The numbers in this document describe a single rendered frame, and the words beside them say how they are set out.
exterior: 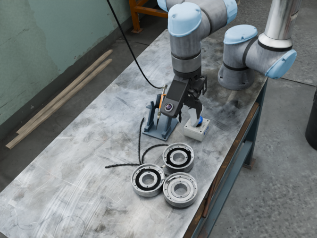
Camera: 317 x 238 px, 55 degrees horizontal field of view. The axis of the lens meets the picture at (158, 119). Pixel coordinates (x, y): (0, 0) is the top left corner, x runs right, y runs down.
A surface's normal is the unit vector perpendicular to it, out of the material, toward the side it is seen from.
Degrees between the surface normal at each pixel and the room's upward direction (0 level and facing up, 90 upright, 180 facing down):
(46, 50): 90
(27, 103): 90
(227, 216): 0
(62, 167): 0
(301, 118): 0
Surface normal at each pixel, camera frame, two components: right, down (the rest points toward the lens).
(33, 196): -0.11, -0.69
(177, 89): -0.36, -0.26
